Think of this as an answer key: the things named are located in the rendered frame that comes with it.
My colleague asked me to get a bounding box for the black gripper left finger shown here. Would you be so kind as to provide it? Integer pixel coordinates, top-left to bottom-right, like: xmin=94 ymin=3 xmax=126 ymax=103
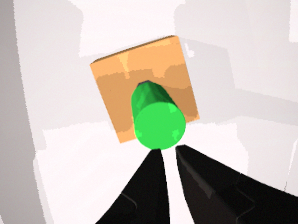
xmin=96 ymin=148 xmax=170 ymax=224

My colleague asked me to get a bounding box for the orange square block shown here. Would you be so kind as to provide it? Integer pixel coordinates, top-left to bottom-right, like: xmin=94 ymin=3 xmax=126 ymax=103
xmin=89 ymin=35 xmax=200 ymax=144

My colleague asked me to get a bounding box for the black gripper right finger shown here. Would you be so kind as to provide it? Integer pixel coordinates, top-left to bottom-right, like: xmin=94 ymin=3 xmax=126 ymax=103
xmin=176 ymin=144 xmax=298 ymax=224

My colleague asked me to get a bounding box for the green translucent cylinder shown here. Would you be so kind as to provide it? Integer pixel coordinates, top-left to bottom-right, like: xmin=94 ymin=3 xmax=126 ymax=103
xmin=130 ymin=83 xmax=185 ymax=151

